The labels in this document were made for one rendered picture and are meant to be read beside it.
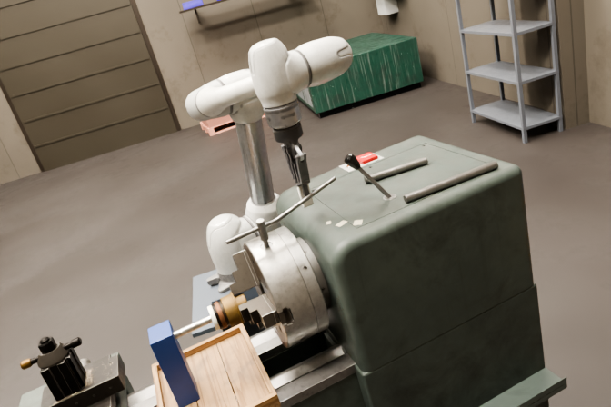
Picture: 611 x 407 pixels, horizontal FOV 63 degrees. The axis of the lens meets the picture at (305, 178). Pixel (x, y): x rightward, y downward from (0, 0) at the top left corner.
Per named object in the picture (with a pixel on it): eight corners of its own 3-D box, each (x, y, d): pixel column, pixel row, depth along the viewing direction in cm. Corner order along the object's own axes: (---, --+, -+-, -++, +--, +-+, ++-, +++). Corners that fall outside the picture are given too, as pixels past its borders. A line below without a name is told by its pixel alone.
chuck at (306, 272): (293, 283, 164) (273, 207, 147) (336, 351, 138) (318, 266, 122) (284, 288, 163) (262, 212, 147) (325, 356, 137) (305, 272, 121)
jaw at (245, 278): (268, 281, 143) (253, 243, 146) (270, 279, 139) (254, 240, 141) (233, 296, 140) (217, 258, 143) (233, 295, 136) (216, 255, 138)
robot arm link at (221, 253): (210, 267, 210) (193, 223, 202) (246, 247, 218) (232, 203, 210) (225, 281, 196) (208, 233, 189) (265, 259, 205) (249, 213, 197)
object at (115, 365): (124, 367, 144) (117, 353, 142) (125, 389, 135) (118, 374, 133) (51, 401, 138) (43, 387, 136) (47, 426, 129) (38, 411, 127)
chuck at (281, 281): (284, 288, 163) (262, 212, 147) (325, 356, 137) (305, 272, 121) (258, 300, 160) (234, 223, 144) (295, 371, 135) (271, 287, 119)
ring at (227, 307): (237, 282, 141) (206, 295, 138) (246, 297, 132) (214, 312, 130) (247, 307, 144) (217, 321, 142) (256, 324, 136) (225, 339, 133)
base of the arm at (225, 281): (208, 275, 216) (205, 264, 214) (257, 259, 218) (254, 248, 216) (209, 297, 199) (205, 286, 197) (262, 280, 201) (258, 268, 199)
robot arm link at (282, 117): (268, 111, 119) (275, 134, 122) (303, 99, 122) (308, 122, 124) (258, 105, 128) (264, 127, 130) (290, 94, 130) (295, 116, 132)
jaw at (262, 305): (275, 287, 137) (287, 305, 126) (279, 302, 138) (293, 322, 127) (236, 303, 134) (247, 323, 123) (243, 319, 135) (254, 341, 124)
